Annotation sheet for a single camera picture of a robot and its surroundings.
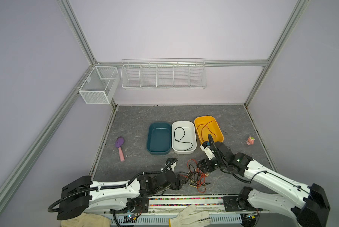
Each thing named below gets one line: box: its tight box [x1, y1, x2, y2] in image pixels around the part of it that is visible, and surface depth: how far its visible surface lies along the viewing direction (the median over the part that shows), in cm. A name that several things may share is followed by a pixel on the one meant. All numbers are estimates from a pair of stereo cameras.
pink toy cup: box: [246, 136, 256, 146], surface depth 96 cm
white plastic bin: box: [171, 120, 197, 155], surface depth 101 cm
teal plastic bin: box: [146, 122, 172, 156], surface depth 99 cm
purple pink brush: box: [115, 136, 125, 162], surface depth 96 cm
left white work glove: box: [60, 212, 112, 227], surface depth 71 cm
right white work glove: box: [168, 204, 213, 227], surface depth 71 cm
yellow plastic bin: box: [194, 115, 224, 145], surface depth 107 cm
